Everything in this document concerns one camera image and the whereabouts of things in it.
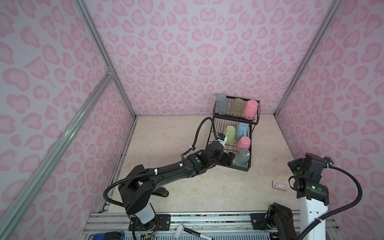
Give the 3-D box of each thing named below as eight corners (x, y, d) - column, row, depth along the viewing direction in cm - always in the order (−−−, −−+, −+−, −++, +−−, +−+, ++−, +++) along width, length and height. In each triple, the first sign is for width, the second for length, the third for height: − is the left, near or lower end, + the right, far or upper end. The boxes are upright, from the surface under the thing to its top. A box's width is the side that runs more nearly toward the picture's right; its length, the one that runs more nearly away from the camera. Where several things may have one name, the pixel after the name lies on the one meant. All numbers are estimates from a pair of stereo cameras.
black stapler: (154, 197, 84) (151, 194, 79) (155, 190, 86) (153, 187, 82) (168, 197, 83) (167, 194, 79) (169, 190, 86) (168, 187, 82)
